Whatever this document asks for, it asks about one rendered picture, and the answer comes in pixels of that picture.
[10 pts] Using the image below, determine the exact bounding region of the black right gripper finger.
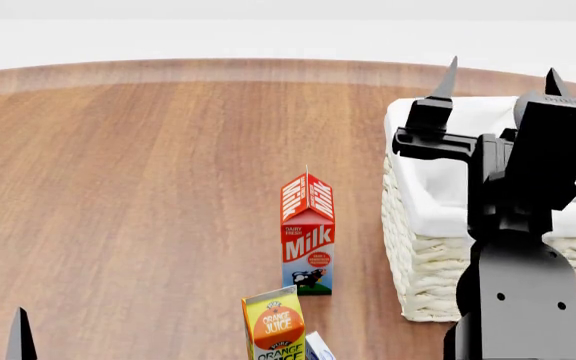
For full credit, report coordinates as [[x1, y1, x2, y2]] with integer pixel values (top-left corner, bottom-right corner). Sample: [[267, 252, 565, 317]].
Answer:
[[404, 55, 459, 133], [545, 67, 571, 97]]

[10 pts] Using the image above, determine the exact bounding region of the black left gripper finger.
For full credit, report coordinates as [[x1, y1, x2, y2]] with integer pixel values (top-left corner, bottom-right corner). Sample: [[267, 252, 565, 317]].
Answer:
[[4, 306, 39, 360]]

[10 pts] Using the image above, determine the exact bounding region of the white wicker basket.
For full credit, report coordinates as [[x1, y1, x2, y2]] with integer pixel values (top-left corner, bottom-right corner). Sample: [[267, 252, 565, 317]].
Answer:
[[381, 96, 576, 323]]

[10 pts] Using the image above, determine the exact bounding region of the red milk carton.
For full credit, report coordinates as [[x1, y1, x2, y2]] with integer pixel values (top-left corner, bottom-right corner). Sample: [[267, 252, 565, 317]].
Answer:
[[280, 164, 337, 297]]

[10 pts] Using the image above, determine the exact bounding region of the blue and white box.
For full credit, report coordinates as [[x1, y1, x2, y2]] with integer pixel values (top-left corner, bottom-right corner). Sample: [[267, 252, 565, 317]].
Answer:
[[304, 330, 337, 360]]

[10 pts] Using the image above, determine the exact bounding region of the orange juice carton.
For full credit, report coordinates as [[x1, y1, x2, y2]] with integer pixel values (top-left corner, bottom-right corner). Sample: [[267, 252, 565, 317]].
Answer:
[[240, 284, 309, 360]]

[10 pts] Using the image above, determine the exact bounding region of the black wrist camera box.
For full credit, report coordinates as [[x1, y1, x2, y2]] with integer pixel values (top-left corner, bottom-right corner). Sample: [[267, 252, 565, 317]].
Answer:
[[512, 88, 576, 180]]

